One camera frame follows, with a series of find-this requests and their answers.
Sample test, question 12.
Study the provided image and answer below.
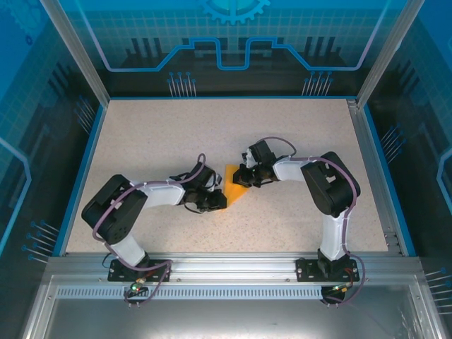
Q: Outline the cable connector with orange light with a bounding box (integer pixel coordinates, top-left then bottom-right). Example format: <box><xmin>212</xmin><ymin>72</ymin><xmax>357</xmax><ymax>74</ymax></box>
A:
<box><xmin>331</xmin><ymin>281</ymin><xmax>355</xmax><ymax>295</ymax></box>

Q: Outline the cable connector with green light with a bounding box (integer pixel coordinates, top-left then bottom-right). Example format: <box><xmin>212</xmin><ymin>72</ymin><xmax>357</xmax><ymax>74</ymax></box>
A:
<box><xmin>129</xmin><ymin>277</ymin><xmax>148</xmax><ymax>295</ymax></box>

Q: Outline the blue printed enclosure panel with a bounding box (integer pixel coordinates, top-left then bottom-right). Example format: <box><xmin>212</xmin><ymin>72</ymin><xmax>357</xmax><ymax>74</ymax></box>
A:
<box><xmin>0</xmin><ymin>0</ymin><xmax>103</xmax><ymax>339</ymax></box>
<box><xmin>367</xmin><ymin>0</ymin><xmax>452</xmax><ymax>319</ymax></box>
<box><xmin>58</xmin><ymin>0</ymin><xmax>407</xmax><ymax>98</ymax></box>

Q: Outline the slotted aluminium cable strip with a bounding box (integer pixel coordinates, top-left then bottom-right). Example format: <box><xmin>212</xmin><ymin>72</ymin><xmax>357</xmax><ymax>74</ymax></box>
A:
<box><xmin>56</xmin><ymin>286</ymin><xmax>324</xmax><ymax>301</ymax></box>

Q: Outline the aluminium side rail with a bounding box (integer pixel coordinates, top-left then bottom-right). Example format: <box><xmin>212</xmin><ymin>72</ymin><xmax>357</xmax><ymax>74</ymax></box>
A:
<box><xmin>345</xmin><ymin>98</ymin><xmax>407</xmax><ymax>257</ymax></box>

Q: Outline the sheet metal tray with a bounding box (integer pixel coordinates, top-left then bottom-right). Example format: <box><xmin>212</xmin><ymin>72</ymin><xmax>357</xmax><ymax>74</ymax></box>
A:
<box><xmin>20</xmin><ymin>275</ymin><xmax>442</xmax><ymax>339</ymax></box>

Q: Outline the orange paper sheet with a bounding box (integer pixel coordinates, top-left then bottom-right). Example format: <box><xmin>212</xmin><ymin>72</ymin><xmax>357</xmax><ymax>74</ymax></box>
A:
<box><xmin>211</xmin><ymin>164</ymin><xmax>250</xmax><ymax>213</ymax></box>

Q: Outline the aluminium frame post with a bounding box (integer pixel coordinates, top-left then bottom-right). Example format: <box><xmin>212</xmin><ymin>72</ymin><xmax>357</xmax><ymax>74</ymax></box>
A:
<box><xmin>38</xmin><ymin>0</ymin><xmax>111</xmax><ymax>107</ymax></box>
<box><xmin>355</xmin><ymin>0</ymin><xmax>427</xmax><ymax>109</ymax></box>

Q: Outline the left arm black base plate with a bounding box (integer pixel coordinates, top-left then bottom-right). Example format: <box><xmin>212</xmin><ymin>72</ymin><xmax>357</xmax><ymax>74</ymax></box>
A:
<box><xmin>107</xmin><ymin>258</ymin><xmax>173</xmax><ymax>283</ymax></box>

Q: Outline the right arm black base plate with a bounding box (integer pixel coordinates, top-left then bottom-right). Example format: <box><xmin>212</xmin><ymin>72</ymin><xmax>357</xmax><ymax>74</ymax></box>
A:
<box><xmin>295</xmin><ymin>257</ymin><xmax>357</xmax><ymax>283</ymax></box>

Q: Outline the aluminium mounting rail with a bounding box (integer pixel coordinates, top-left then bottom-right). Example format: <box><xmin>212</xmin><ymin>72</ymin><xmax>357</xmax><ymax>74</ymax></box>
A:
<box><xmin>47</xmin><ymin>252</ymin><xmax>421</xmax><ymax>284</ymax></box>

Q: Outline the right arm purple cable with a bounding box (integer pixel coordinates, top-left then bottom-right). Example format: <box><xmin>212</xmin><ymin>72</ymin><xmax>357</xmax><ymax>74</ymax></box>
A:
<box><xmin>261</xmin><ymin>136</ymin><xmax>367</xmax><ymax>307</ymax></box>

